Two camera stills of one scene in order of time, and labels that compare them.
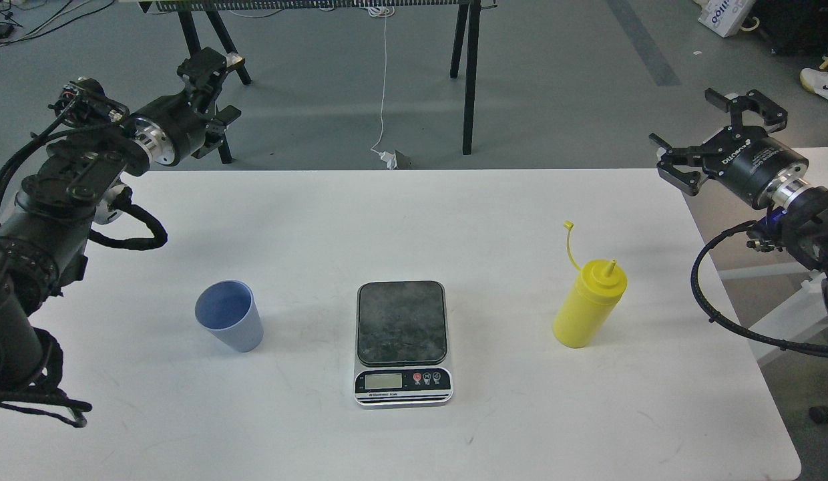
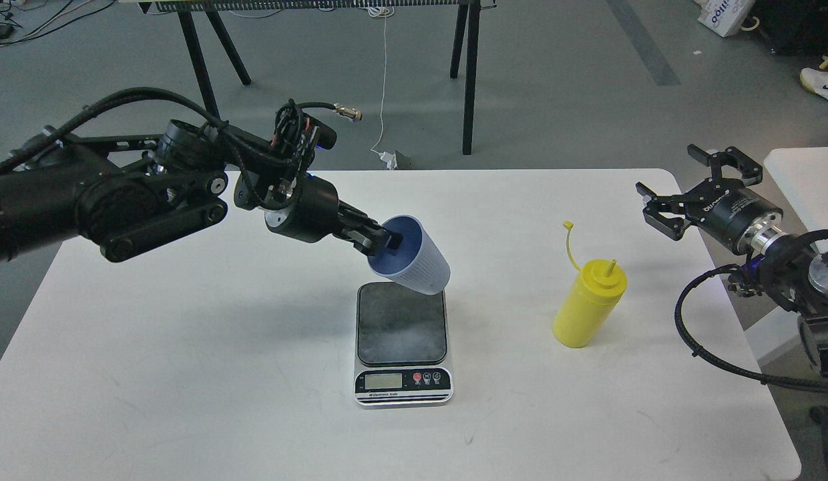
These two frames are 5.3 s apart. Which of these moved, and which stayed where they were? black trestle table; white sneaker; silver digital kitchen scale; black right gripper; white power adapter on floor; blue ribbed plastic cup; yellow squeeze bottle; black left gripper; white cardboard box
Moved: black right gripper; black left gripper; blue ribbed plastic cup
Stayed: white sneaker; yellow squeeze bottle; white cardboard box; black trestle table; silver digital kitchen scale; white power adapter on floor
